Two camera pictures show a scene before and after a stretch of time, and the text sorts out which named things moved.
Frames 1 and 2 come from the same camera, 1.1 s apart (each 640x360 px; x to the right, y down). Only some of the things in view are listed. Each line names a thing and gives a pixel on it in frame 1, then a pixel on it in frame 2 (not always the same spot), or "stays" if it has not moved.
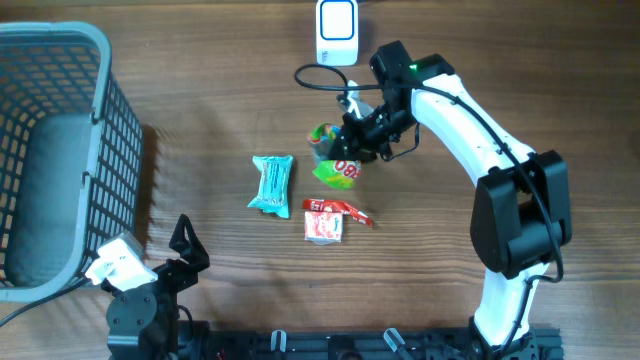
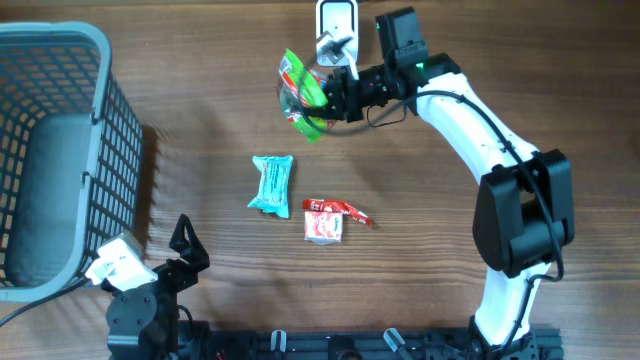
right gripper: [355, 141] -> [341, 85]
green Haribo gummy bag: [342, 174] -> [302, 87]
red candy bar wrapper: [325, 205] stays
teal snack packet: [274, 187] stays
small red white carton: [323, 227] stays
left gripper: [191, 251] stays
